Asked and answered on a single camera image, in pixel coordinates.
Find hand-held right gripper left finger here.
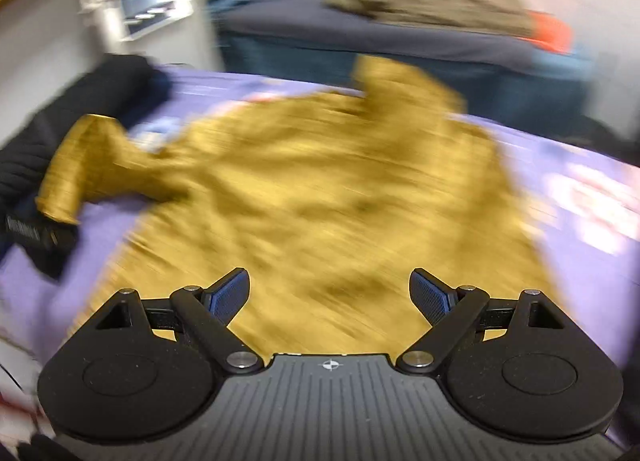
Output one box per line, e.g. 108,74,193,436
75,267,265,374

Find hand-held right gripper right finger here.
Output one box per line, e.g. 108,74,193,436
395,267,591,374

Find mustard yellow jacket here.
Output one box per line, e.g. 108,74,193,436
35,55,566,357

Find black cushion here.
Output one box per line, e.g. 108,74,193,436
0,54,173,282

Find navy blue blanket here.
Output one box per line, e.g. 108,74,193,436
127,68,174,129

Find purple floral bed sheet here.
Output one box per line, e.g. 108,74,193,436
0,66,640,392

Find white shelf unit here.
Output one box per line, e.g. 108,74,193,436
77,0,198,42

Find bed with dark grey sheet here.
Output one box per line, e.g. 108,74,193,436
215,0,591,117

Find orange cloth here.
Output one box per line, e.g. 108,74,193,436
529,11,574,55

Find olive brown jacket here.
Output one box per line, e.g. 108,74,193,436
322,0,538,37

